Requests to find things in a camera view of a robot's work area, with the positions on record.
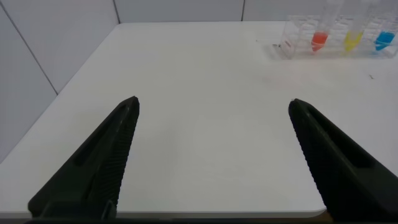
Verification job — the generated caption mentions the test tube with blue pigment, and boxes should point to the test tube with blue pigment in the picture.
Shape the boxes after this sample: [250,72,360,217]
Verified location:
[373,0,398,52]

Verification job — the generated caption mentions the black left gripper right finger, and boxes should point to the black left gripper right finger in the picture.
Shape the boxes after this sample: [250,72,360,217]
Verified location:
[288,98,398,223]

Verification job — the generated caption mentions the test tube with yellow pigment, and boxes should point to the test tube with yellow pigment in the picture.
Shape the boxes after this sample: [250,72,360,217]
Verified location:
[343,0,374,53]

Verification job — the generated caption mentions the clear plastic test tube rack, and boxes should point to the clear plastic test tube rack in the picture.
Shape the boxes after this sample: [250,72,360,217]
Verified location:
[269,14,398,60]

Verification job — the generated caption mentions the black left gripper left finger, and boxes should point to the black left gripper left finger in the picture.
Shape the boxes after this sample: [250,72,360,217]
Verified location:
[27,95,141,219]

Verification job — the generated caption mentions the test tube with red pigment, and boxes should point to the test tube with red pigment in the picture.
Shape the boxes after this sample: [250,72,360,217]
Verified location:
[310,0,345,53]

